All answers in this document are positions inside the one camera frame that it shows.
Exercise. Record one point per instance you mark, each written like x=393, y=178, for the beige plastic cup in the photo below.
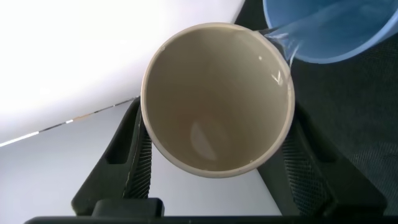
x=217, y=102

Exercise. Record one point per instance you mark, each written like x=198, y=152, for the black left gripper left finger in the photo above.
x=105, y=183

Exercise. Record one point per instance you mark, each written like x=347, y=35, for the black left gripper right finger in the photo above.
x=342, y=186

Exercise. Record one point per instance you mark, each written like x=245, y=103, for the light blue plastic cup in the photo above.
x=342, y=34

